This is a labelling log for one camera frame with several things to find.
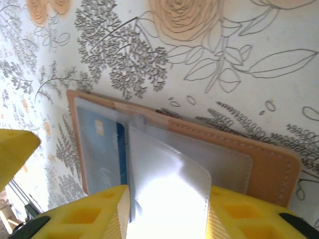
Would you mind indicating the blue credit card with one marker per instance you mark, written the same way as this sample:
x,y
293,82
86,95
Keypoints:
x,y
99,149

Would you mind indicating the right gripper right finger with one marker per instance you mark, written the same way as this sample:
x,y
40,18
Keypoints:
x,y
249,219

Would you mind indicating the tan leather card holder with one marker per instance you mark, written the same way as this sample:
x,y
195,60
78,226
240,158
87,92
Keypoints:
x,y
269,169

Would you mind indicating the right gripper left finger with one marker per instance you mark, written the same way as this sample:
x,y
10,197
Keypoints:
x,y
74,219

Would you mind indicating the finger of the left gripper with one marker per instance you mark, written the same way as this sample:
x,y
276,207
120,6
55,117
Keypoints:
x,y
15,154

